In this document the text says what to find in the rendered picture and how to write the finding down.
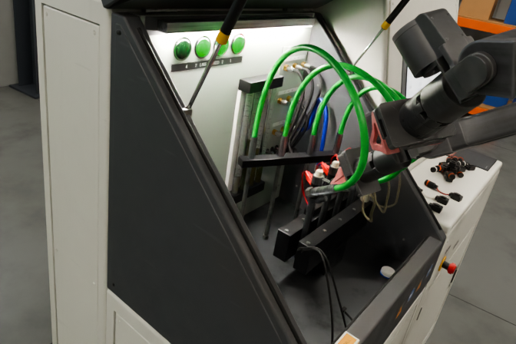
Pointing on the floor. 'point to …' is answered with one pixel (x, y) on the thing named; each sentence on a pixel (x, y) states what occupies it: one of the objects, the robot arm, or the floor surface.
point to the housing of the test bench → (77, 140)
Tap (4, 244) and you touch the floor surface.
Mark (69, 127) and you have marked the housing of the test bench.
